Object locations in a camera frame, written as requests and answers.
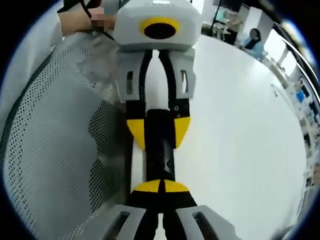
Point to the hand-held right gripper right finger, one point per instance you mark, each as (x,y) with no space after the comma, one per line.
(185,202)

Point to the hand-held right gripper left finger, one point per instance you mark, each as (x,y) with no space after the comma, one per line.
(140,202)

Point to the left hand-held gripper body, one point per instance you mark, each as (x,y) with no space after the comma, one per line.
(130,27)

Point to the black remote control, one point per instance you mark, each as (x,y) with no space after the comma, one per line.
(160,140)

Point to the person's left hand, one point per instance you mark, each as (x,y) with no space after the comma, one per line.
(109,23)

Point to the black tripod stand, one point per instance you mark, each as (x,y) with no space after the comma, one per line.
(217,10)

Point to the white mesh laundry basket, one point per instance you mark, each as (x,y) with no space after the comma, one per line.
(50,150)

